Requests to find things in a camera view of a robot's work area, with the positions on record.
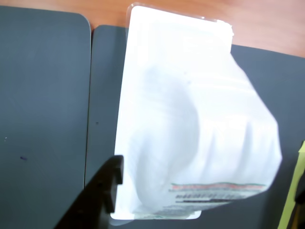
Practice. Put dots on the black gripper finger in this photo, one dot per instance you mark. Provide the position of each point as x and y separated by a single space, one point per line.
95 190
300 210

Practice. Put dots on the white packaged sandwich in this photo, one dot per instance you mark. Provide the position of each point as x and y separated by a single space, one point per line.
178 95

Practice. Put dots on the yellow tape marker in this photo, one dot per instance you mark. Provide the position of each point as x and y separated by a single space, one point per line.
293 190

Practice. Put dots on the dark gray table mat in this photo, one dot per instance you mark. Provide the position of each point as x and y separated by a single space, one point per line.
43 95
104 95

